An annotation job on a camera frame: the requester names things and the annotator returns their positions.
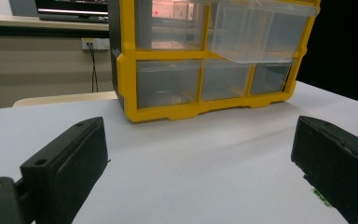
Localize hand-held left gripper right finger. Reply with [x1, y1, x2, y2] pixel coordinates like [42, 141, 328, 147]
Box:
[290, 115, 358, 224]

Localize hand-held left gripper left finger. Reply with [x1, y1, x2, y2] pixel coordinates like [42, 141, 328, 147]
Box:
[20, 116, 110, 224]

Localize small green plastic part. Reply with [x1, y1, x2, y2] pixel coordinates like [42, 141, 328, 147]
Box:
[312, 188, 334, 208]

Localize yellow black drawer organizer cabinet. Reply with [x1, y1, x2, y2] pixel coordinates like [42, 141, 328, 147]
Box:
[107, 0, 322, 124]

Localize clear plastic drawer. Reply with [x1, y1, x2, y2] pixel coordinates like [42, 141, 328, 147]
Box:
[207, 0, 320, 64]

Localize beige wooden table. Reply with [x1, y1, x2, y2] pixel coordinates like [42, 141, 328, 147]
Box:
[12, 91, 119, 108]

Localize long beige desk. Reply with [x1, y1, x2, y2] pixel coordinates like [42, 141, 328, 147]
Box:
[0, 13, 110, 39]

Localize black computer monitor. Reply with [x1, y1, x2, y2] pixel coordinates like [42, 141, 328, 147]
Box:
[35, 0, 110, 23]

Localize black power cable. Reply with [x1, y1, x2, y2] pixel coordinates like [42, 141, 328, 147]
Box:
[88, 43, 100, 93]

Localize white wall power outlet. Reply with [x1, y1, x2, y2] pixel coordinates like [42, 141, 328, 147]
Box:
[81, 37, 111, 51]

